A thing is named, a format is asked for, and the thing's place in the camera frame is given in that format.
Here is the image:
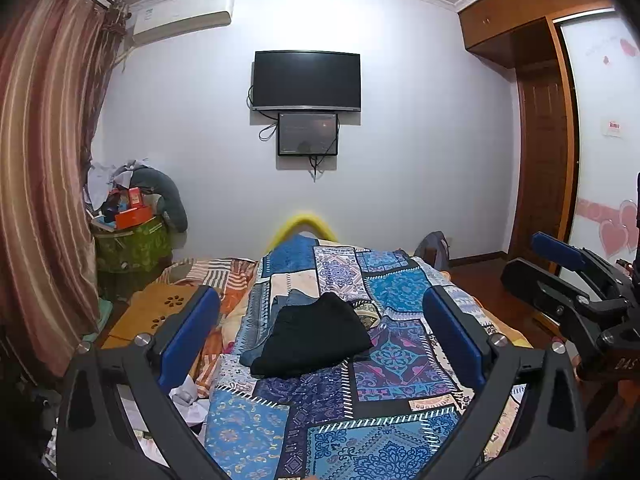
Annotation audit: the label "small black wall monitor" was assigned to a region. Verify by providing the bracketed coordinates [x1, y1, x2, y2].
[277, 111, 340, 157]

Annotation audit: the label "black wall television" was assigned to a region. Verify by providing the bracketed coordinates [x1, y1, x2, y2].
[250, 50, 362, 112]

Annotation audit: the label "orange box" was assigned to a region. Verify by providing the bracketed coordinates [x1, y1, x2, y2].
[114, 207, 153, 231]

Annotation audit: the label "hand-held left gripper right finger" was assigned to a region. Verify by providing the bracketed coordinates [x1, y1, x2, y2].
[422, 285, 588, 480]

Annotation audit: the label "white cloth pile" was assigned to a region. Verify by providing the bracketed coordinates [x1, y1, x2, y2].
[87, 160, 151, 211]

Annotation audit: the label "grey backpack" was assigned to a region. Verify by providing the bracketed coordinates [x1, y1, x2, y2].
[414, 231, 451, 272]

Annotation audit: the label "wooden lap desk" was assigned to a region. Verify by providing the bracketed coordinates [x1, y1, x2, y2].
[100, 282, 201, 351]

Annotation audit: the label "black pants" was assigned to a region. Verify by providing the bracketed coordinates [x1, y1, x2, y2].
[250, 291, 373, 378]

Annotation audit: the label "striped orange bedsheet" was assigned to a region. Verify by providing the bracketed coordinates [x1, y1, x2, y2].
[155, 257, 261, 396]

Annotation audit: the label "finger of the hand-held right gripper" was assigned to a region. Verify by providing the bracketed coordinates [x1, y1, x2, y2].
[501, 258, 627, 334]
[531, 232, 632, 302]

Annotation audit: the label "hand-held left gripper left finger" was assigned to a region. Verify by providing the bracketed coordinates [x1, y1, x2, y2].
[55, 285, 236, 480]

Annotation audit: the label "green patterned storage box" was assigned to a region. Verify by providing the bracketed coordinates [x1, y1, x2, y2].
[92, 217, 173, 273]

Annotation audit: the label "grey plush pillow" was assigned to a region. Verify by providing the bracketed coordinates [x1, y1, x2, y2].
[130, 167, 188, 233]

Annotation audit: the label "white crumpled cloth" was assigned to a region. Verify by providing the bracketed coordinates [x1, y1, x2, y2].
[170, 375, 213, 428]

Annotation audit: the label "blue patchwork blanket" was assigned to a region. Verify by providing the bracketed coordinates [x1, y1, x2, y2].
[202, 235, 531, 480]

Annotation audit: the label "striped brown curtain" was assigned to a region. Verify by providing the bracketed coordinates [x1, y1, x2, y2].
[0, 0, 131, 376]

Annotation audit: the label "white air conditioner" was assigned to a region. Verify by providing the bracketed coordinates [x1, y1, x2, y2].
[131, 0, 235, 45]

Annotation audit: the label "wooden overhead cabinet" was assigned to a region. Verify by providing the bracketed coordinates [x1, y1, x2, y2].
[457, 0, 621, 68]

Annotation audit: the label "blue jeans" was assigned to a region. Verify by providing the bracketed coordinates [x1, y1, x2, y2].
[239, 287, 321, 367]

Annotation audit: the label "yellow bed footboard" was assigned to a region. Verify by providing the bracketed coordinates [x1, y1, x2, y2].
[265, 212, 338, 253]

